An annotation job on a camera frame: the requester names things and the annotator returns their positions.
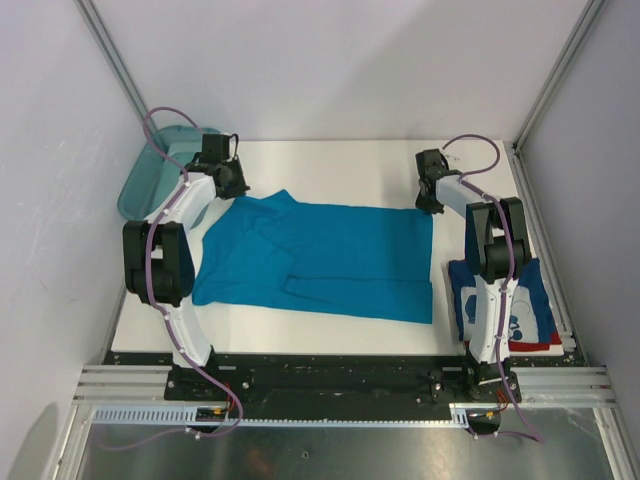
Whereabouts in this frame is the bright blue t-shirt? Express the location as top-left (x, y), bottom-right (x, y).
top-left (192, 190), bottom-right (433, 324)

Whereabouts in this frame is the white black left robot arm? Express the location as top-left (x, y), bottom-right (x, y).
top-left (122, 133), bottom-right (249, 400)

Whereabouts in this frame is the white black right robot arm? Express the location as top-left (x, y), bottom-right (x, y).
top-left (415, 149), bottom-right (532, 401)

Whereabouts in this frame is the teal translucent plastic bin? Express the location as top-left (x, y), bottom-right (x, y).
top-left (117, 125), bottom-right (202, 221)

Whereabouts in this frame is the folded navy printed t-shirt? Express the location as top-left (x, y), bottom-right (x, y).
top-left (448, 258), bottom-right (561, 343)

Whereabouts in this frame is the folded red t-shirt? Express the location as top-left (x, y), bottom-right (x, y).
top-left (508, 338), bottom-right (564, 356)

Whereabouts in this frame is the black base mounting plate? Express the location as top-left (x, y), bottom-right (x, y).
top-left (164, 352), bottom-right (521, 407)

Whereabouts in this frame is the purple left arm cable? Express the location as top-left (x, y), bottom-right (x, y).
top-left (94, 106), bottom-right (245, 450)

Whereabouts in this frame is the white slotted cable duct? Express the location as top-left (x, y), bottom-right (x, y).
top-left (89, 403), bottom-right (506, 429)

